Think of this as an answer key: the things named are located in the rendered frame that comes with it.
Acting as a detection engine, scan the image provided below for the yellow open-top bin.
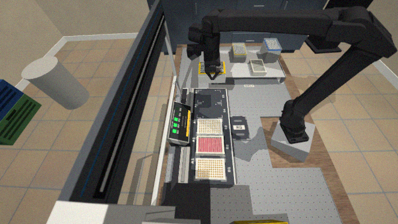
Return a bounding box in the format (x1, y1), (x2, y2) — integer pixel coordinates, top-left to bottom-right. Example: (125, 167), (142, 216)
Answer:
(234, 219), (288, 224)

